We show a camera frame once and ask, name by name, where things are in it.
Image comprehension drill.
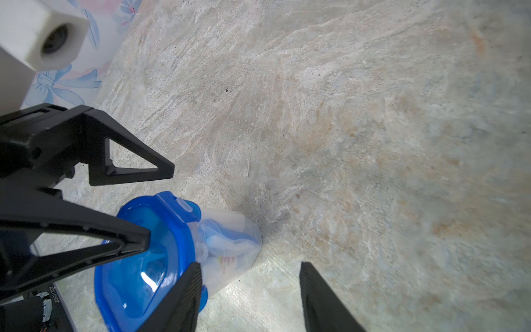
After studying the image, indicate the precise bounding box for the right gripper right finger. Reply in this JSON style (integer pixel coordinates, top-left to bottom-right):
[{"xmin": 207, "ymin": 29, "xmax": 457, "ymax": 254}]
[{"xmin": 300, "ymin": 261, "xmax": 365, "ymax": 332}]

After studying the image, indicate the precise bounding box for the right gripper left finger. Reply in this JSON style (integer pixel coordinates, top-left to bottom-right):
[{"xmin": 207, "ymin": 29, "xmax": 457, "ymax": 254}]
[{"xmin": 138, "ymin": 262, "xmax": 203, "ymax": 332}]

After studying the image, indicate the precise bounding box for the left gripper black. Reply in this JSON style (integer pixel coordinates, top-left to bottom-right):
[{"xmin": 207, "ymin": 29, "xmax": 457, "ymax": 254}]
[{"xmin": 1, "ymin": 103, "xmax": 175, "ymax": 301}]

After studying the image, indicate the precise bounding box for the blue container lid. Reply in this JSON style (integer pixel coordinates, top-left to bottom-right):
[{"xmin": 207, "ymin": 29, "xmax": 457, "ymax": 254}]
[{"xmin": 94, "ymin": 192, "xmax": 201, "ymax": 331}]

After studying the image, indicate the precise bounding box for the small toothpaste tube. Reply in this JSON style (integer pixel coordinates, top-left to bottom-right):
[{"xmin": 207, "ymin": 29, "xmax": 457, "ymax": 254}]
[{"xmin": 205, "ymin": 254, "xmax": 249, "ymax": 279}]

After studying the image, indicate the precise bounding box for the clear plastic container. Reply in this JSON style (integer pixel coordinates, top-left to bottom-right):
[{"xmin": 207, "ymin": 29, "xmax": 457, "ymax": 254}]
[{"xmin": 188, "ymin": 207, "xmax": 262, "ymax": 298}]

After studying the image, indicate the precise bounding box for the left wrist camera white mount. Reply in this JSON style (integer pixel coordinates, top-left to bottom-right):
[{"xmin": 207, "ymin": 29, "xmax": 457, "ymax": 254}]
[{"xmin": 1, "ymin": 1, "xmax": 90, "ymax": 116}]

